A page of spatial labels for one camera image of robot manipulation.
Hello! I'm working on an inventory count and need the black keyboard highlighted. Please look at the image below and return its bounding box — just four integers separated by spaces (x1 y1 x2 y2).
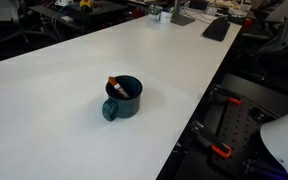
202 16 232 43

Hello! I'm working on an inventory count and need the black robot stand platform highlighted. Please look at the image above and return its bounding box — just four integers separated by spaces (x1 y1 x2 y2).
173 73 288 180

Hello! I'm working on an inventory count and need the black orange bar clamp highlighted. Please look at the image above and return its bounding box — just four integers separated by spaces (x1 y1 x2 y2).
191 120 233 160
210 87 244 107

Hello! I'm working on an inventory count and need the green ceramic cup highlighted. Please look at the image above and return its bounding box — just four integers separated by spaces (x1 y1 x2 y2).
148 4 164 21

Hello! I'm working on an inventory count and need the orange white dry-erase marker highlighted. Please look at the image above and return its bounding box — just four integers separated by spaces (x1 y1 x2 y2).
107 76 131 99

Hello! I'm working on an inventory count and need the dark office chair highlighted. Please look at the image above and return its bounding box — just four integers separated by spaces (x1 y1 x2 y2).
0 0 52 44

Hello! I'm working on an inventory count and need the yellow toy object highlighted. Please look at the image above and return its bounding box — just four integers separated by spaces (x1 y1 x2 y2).
79 0 94 10

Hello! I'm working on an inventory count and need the grey office chair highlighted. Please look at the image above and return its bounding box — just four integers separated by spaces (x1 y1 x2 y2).
240 0 288 58

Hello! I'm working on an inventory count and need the black background desk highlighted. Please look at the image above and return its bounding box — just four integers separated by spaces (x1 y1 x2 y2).
28 0 130 32

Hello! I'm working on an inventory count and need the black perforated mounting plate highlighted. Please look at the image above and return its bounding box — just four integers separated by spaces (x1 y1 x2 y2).
210 94 282 179

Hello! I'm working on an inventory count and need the teal enamel mug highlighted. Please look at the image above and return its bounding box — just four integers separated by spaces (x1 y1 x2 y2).
101 75 144 122

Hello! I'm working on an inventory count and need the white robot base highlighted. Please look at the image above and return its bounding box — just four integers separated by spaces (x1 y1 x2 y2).
259 105 288 180

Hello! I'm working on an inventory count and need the white coffee mug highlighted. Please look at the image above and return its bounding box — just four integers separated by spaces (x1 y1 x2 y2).
156 10 173 25

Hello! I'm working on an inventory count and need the blue cable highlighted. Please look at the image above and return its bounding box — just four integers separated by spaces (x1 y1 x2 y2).
50 4 68 43

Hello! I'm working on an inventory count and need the grey monitor stand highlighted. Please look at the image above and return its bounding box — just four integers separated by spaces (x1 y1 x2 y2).
170 0 196 27

